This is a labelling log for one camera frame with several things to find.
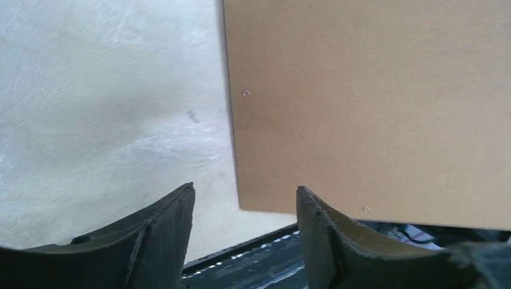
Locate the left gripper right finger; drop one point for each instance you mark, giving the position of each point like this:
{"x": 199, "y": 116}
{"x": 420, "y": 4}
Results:
{"x": 340, "y": 252}

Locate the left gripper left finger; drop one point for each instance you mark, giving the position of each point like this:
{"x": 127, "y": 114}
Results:
{"x": 145, "y": 249}

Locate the brown cardboard backing board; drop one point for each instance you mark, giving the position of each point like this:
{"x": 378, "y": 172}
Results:
{"x": 395, "y": 111}

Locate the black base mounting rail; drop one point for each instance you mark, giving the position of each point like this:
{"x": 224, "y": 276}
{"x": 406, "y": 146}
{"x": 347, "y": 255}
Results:
{"x": 273, "y": 260}

